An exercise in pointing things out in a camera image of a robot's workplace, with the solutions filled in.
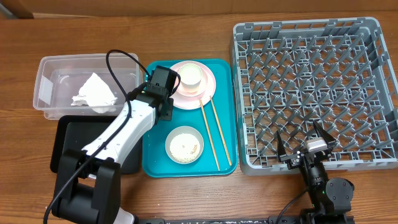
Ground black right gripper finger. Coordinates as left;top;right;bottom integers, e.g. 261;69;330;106
276;131;286;159
313;121;336;146

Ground grey bowl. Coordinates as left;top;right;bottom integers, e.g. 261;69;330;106
165;126;204;164

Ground white rice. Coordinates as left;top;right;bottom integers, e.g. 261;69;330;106
170;133;201;163

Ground white napkin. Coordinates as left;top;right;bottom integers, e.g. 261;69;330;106
71;73;118;114

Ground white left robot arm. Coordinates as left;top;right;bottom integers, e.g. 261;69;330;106
43;83;177;223

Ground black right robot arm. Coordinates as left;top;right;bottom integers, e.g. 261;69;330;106
274;121;355;224

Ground clear plastic waste bin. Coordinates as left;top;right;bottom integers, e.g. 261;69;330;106
33;54;125;120

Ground large pink plate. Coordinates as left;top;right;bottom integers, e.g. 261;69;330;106
171;60;216;110

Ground left wooden chopstick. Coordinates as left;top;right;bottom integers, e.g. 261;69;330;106
199;100;220;171

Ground wooden chopstick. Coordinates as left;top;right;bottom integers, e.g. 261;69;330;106
199;100;220;171
210;97;232;166

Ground cream cup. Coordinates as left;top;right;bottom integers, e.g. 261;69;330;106
178;63;203;93

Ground right wooden chopstick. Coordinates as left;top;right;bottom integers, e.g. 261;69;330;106
210;97;232;166

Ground teal serving tray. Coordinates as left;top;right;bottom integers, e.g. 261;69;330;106
142;58;238;178

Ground grey dish rack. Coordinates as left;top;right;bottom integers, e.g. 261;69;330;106
231;17;397;175

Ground black tray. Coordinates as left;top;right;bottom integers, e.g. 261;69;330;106
50;115;142;174

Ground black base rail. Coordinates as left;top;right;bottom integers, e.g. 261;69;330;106
133;215;355;224

